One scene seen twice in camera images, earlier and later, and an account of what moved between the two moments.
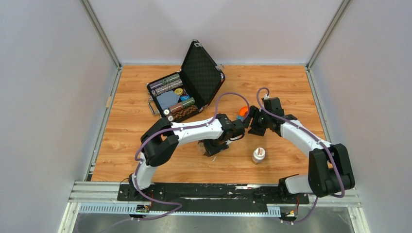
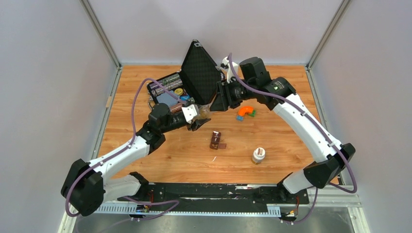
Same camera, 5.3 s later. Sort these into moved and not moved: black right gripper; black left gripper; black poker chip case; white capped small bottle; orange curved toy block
Moved: black left gripper; black right gripper
Not moved: white capped small bottle; orange curved toy block; black poker chip case
